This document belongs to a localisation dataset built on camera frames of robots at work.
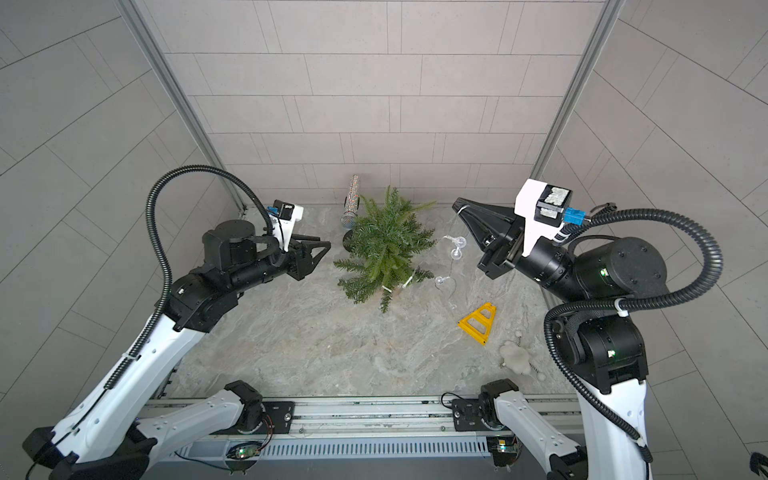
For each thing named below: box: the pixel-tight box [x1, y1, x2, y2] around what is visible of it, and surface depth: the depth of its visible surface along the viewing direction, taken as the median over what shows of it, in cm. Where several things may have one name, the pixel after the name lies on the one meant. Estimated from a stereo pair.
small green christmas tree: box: [333, 185, 436, 313], surface depth 75 cm
